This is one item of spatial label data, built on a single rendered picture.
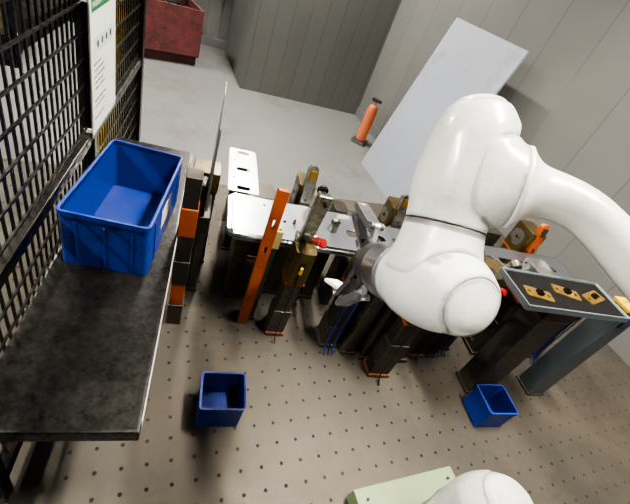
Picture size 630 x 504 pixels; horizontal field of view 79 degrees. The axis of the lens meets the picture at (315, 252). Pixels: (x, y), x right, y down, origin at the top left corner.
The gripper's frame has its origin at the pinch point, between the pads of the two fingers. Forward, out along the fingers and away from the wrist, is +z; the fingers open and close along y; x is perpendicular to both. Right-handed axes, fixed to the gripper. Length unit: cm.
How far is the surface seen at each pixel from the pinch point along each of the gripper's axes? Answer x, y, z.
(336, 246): -12.6, -2.0, 33.5
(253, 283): 10.3, -16.3, 33.1
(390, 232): -35, 5, 44
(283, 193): 10.1, 9.7, 16.1
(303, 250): 0.9, -3.5, 21.9
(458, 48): -170, 174, 236
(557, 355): -92, -25, 18
